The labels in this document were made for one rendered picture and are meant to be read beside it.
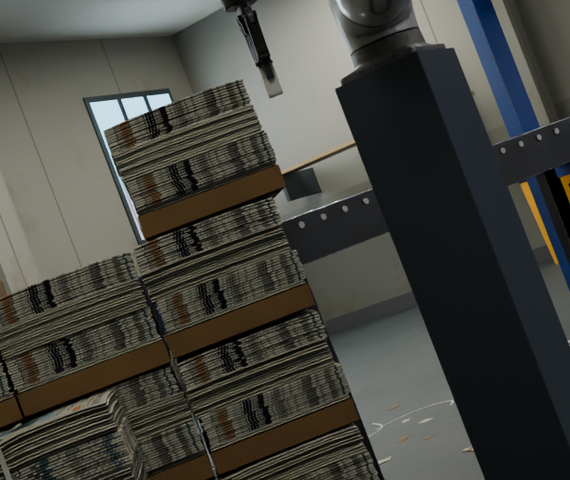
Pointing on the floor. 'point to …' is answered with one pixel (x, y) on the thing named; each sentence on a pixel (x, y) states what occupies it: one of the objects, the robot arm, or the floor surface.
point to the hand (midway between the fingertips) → (270, 79)
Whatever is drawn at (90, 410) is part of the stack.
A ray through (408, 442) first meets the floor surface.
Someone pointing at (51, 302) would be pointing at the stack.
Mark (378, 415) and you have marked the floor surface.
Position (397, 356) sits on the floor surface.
